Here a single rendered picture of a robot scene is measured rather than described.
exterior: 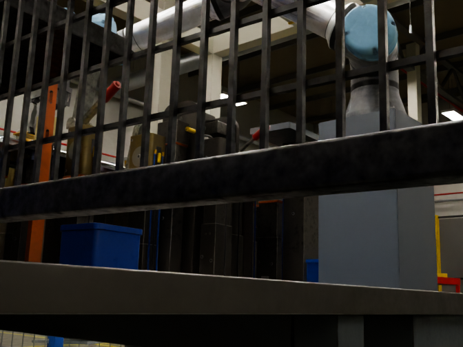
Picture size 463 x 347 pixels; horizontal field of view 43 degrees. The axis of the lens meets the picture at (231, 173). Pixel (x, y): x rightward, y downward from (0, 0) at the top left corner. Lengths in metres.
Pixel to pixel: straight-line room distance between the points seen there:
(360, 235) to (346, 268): 0.08
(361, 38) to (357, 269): 0.50
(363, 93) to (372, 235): 0.35
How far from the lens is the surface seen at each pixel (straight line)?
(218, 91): 6.49
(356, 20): 1.36
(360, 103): 1.44
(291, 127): 1.67
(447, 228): 9.47
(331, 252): 1.37
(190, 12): 1.67
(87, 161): 1.36
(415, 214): 1.39
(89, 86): 1.45
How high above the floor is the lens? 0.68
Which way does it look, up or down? 12 degrees up
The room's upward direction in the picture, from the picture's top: 2 degrees clockwise
